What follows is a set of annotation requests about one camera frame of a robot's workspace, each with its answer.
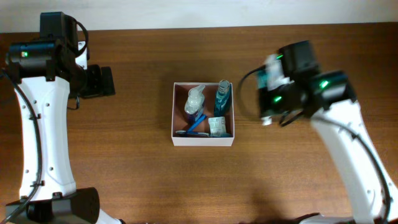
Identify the blue white toothbrush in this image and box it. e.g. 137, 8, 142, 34
175, 130, 210, 138

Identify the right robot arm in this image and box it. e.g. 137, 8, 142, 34
257, 40, 397, 223

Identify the green white soap bar box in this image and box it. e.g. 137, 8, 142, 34
208, 116, 231, 138

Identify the red green toothpaste tube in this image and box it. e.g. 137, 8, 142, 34
257, 68, 273, 126

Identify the blue disposable razor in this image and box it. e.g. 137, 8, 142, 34
186, 114, 207, 134

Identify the white open cardboard box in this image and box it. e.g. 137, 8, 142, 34
171, 82, 235, 146

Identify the teal mouthwash bottle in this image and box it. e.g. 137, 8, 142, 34
214, 80, 231, 117

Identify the clear hand soap pump bottle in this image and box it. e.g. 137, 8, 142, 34
184, 85, 205, 124

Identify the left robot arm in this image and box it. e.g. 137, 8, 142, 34
2, 12, 117, 223

